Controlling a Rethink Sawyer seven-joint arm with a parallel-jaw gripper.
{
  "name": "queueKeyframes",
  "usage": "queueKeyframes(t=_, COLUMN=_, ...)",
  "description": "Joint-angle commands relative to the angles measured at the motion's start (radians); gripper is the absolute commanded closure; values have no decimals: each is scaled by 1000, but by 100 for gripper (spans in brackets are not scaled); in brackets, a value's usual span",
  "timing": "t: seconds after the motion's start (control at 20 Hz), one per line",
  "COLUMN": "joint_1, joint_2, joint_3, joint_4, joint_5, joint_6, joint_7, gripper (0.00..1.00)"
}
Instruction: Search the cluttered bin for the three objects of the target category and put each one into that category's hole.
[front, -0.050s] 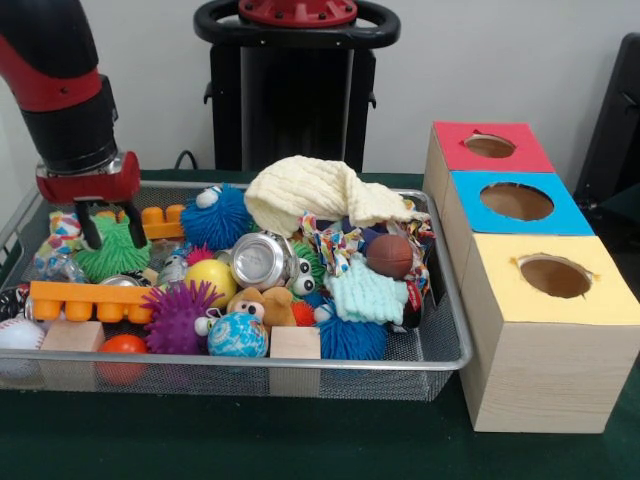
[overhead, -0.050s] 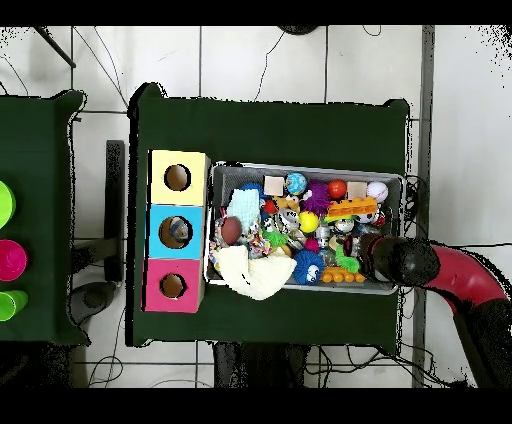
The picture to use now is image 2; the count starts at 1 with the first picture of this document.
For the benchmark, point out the cream knitted cloth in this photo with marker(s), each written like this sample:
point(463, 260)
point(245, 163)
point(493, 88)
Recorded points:
point(256, 276)

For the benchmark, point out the crushed clear plastic bottle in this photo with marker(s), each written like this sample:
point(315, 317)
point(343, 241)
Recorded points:
point(178, 231)

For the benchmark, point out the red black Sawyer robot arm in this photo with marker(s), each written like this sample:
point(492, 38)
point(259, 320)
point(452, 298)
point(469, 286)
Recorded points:
point(460, 276)

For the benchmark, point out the shallow silver mesh bin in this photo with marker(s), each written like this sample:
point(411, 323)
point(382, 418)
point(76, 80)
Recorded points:
point(240, 172)

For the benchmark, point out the wooden box with three holes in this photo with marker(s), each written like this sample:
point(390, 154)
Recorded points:
point(160, 196)

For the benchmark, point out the brown toy football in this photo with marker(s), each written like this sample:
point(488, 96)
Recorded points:
point(231, 230)

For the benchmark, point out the blue white patterned ball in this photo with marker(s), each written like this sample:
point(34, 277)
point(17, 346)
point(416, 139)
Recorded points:
point(296, 183)

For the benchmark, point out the smooth yellow ball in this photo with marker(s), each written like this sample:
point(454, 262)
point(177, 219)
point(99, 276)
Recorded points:
point(308, 222)

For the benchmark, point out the purple spiky ball with eyes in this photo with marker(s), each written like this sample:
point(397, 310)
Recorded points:
point(318, 198)

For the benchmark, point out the blue spiky rubber ball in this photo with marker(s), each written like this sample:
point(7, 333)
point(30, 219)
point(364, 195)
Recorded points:
point(306, 266)

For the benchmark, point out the dark green table cloth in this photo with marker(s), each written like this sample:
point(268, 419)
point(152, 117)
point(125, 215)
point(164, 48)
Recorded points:
point(280, 132)

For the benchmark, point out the red orange ball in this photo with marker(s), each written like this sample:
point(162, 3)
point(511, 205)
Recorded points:
point(337, 188)

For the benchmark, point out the orange toy building brick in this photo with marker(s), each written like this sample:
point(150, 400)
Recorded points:
point(352, 208)

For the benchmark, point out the green spiky ball with eyes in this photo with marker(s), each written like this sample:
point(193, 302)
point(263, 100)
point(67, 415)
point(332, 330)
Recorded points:
point(347, 260)

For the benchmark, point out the white baseball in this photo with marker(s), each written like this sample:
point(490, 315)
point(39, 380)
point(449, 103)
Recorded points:
point(377, 192)

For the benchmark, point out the black upright panel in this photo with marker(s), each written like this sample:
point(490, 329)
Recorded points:
point(114, 200)

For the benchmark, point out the dark green side table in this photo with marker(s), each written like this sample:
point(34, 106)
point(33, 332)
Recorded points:
point(36, 140)

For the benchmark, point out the pink plastic cup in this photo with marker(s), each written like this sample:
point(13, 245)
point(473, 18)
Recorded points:
point(12, 260)

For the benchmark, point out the lime green plastic cup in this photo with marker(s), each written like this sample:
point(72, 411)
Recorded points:
point(12, 306)
point(6, 204)

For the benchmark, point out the black slanted rod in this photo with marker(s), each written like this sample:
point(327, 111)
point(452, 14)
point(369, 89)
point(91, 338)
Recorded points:
point(56, 48)

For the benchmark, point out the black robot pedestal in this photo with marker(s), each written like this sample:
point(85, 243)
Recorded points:
point(260, 368)

